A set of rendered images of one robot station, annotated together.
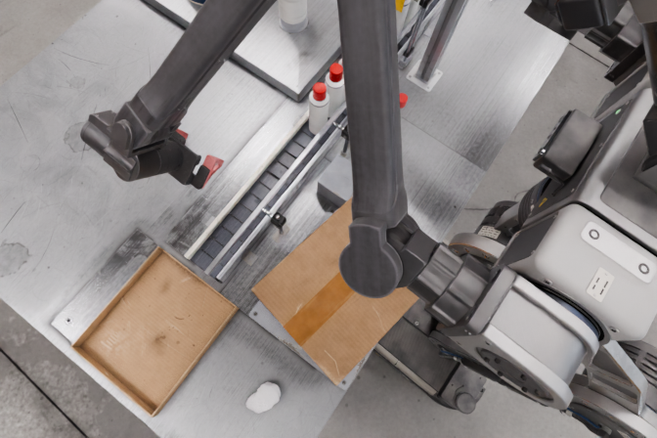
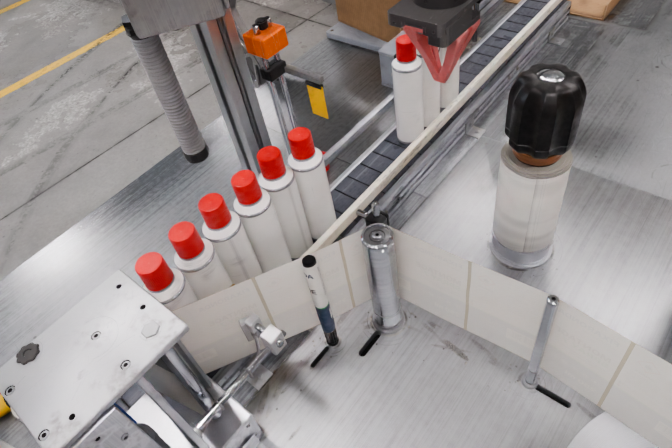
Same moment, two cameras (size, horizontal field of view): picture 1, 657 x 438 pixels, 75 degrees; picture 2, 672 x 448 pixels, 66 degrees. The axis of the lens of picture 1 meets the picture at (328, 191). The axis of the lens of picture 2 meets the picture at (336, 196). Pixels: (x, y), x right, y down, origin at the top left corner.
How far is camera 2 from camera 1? 1.51 m
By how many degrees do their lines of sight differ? 63
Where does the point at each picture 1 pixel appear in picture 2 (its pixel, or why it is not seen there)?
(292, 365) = not seen: outside the picture
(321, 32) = (458, 227)
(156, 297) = not seen: outside the picture
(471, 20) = not seen: hidden behind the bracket
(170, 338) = not seen: outside the picture
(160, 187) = (640, 58)
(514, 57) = (111, 247)
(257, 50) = (574, 188)
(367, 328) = not seen: outside the picture
